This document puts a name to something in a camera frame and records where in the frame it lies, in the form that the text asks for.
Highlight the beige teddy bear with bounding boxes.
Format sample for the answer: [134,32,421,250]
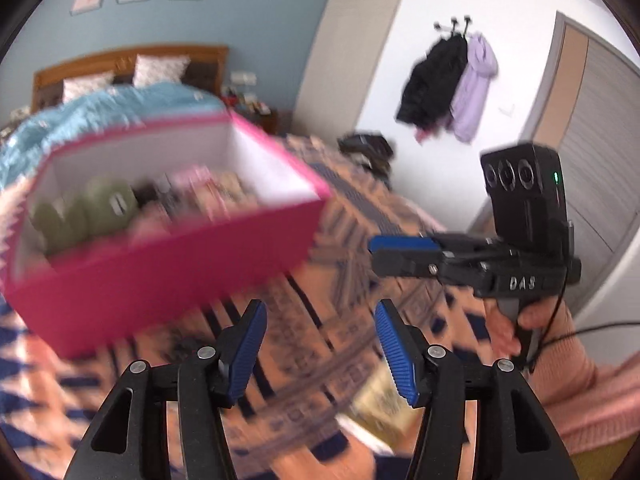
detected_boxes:
[212,172,258,211]

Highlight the purple hoodie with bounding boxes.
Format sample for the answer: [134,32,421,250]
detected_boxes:
[447,32,500,143]

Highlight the black cable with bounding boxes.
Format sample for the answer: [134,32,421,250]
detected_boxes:
[520,220,640,376]

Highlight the yellow packet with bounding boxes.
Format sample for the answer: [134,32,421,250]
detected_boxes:
[352,360,426,441]

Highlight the wooden headboard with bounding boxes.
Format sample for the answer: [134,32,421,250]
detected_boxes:
[32,44,231,111]

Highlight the person's right hand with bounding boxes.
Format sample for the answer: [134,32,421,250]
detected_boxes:
[482,300,574,357]

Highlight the black jacket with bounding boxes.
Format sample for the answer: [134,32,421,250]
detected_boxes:
[396,32,468,131]

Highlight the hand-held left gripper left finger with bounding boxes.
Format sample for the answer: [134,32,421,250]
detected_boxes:
[65,299,268,480]

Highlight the pink satin packet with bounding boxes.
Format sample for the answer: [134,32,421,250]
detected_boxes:
[172,166,216,198]

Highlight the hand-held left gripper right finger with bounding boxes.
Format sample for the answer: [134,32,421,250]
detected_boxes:
[375,299,581,480]

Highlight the green plush toy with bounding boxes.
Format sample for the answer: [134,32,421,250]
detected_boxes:
[30,177,141,256]

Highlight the dark fuzzy object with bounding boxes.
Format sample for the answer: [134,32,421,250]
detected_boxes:
[135,175,176,211]

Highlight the pink knitted plush toy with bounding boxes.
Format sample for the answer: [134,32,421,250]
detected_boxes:
[127,210,191,243]

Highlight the beige wardrobe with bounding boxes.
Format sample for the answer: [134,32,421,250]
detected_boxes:
[292,0,416,136]

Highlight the person's right forearm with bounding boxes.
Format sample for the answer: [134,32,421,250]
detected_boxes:
[520,305,640,453]

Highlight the blue floral duvet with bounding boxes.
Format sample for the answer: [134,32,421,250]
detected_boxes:
[0,82,226,186]

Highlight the wooden nightstand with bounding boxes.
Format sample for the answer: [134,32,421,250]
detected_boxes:
[222,95,280,135]

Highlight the white patterned pillow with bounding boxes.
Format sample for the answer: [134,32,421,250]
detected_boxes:
[61,71,116,103]
[132,54,192,87]

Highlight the black coat hooks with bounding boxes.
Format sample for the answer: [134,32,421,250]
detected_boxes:
[432,15,473,38]

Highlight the pink cardboard box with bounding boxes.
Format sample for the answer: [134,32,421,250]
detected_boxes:
[0,110,331,361]

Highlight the orange patterned blanket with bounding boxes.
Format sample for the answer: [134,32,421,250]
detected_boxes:
[0,132,551,480]

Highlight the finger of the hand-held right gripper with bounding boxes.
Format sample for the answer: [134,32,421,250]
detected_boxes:
[368,234,447,257]
[371,253,451,283]

